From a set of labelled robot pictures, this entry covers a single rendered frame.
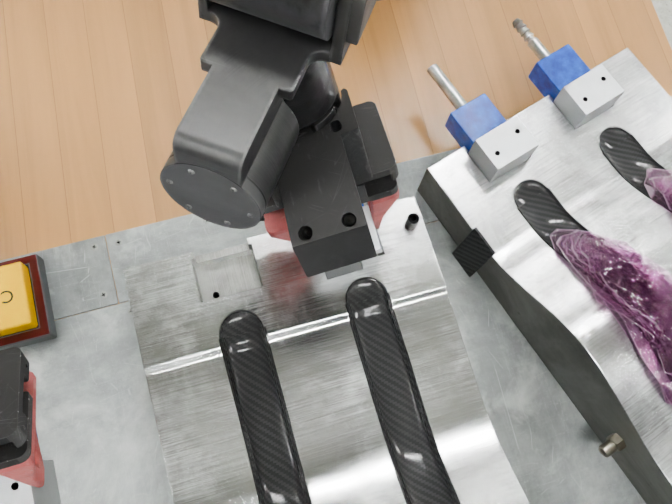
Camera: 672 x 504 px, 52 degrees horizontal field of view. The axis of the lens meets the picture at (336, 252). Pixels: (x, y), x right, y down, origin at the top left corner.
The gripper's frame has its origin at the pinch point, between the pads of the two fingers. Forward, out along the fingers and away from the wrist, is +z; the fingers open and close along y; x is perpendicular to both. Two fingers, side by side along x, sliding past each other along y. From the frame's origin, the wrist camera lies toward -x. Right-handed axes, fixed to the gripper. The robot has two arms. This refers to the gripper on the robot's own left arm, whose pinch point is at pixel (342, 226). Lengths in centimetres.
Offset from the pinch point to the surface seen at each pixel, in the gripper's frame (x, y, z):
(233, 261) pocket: 3.2, -10.4, 4.6
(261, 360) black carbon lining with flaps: -6.4, -9.7, 5.8
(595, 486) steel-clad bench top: -19.2, 14.8, 24.4
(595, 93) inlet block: 11.9, 26.6, 8.0
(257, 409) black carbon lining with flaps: -9.9, -11.0, 6.9
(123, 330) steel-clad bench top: 2.4, -23.1, 8.8
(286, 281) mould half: -0.8, -6.0, 4.0
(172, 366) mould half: -5.7, -16.4, 3.5
